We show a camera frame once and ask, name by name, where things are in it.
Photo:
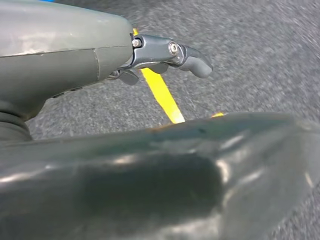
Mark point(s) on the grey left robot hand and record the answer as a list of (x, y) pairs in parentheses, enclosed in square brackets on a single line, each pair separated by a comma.
[(75, 49)]

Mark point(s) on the yellow floor tape square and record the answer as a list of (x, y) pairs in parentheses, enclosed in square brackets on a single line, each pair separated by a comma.
[(162, 96)]

